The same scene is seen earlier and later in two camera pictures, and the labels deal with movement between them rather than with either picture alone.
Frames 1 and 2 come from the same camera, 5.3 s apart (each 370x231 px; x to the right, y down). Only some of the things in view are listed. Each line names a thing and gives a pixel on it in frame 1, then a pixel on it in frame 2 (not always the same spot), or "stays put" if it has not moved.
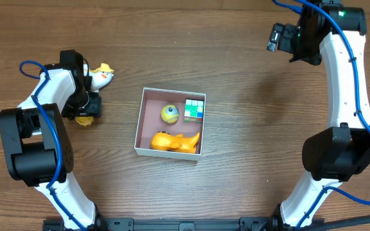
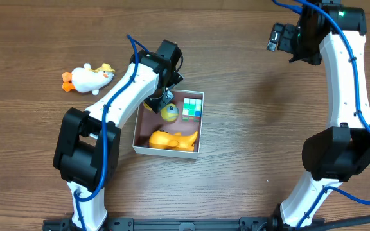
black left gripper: [92, 106] → [160, 98]
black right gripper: [305, 57] stays put
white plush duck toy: [101, 76] stays put
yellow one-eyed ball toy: [170, 113] stays put
